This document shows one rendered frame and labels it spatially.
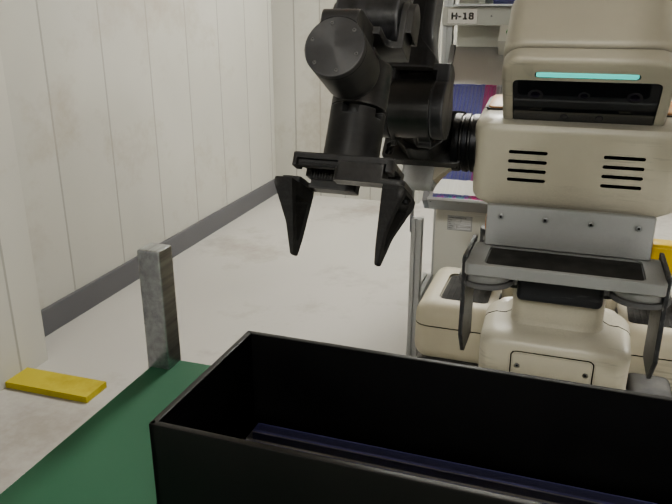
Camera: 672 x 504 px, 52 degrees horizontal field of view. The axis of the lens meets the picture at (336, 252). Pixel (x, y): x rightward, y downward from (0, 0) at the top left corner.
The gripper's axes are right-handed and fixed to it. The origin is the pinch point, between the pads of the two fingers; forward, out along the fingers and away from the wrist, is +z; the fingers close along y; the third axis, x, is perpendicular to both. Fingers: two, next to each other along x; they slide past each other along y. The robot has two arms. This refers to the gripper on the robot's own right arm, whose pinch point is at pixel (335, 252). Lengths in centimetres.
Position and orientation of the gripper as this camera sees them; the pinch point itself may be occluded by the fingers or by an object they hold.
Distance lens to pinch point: 68.5
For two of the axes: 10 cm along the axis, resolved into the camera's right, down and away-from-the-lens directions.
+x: 2.8, 1.5, 9.5
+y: 9.5, 1.2, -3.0
